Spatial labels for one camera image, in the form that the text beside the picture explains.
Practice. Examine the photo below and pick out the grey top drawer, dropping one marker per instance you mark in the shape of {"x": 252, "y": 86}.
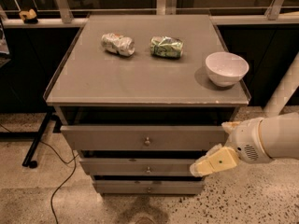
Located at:
{"x": 142, "y": 138}

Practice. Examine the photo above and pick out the yellow black object on ledge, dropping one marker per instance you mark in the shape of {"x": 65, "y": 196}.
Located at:
{"x": 28, "y": 16}

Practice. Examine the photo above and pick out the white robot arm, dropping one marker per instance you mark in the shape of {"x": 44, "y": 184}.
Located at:
{"x": 280, "y": 136}

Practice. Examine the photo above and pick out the black table leg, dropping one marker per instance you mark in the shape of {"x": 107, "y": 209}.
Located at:
{"x": 28, "y": 158}

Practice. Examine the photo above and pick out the white bowl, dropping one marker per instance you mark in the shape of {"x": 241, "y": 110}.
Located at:
{"x": 225, "y": 69}

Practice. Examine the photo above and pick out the grey drawer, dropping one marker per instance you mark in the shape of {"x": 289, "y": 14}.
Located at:
{"x": 142, "y": 138}
{"x": 148, "y": 187}
{"x": 135, "y": 167}

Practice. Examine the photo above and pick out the grey drawer cabinet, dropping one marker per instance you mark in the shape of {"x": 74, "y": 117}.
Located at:
{"x": 93, "y": 86}

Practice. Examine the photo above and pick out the white diagonal post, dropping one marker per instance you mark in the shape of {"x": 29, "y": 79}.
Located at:
{"x": 284, "y": 91}

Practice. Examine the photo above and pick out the grey bottom drawer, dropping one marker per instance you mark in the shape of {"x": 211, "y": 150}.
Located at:
{"x": 148, "y": 187}

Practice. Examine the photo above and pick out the grey middle drawer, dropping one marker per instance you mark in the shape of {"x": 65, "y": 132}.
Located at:
{"x": 135, "y": 167}

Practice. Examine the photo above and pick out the crushed silver can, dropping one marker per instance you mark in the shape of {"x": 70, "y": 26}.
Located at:
{"x": 118, "y": 44}

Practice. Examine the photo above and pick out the crushed green can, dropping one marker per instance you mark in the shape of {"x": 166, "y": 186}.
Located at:
{"x": 166, "y": 47}

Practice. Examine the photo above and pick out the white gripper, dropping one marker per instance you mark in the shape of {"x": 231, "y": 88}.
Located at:
{"x": 246, "y": 139}

